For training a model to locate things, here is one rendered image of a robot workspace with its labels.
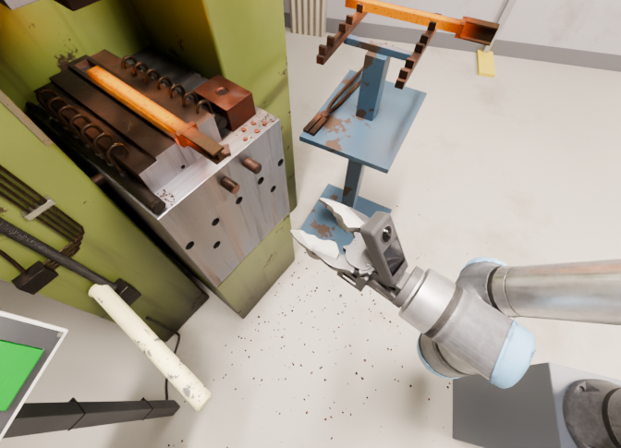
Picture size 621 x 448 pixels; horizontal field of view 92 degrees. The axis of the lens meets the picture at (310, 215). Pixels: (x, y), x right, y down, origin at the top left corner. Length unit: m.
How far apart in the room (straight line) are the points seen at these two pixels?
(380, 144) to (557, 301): 0.63
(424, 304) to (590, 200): 1.98
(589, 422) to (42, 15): 1.54
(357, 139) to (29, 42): 0.87
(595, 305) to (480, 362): 0.16
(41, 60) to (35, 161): 0.38
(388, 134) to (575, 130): 1.92
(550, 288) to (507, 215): 1.47
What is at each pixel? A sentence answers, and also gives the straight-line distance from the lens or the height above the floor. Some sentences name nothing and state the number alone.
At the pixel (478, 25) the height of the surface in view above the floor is 1.04.
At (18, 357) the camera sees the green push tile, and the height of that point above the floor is 1.00.
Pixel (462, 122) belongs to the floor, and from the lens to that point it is 2.42.
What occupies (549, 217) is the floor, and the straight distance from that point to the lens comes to 2.15.
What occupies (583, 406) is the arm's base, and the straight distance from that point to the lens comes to 1.00.
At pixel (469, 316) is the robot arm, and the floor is 1.02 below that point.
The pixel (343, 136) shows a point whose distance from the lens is 0.99.
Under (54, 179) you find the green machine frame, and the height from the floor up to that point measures 0.96.
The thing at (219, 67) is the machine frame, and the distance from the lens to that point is 0.91.
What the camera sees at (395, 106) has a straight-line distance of 1.13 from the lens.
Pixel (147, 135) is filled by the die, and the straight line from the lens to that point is 0.73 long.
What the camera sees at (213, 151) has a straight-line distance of 0.62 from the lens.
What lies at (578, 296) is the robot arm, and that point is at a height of 1.04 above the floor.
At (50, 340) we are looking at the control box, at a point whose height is 0.97.
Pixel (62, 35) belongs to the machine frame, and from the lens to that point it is 1.08.
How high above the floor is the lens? 1.44
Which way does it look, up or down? 59 degrees down
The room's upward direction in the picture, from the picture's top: straight up
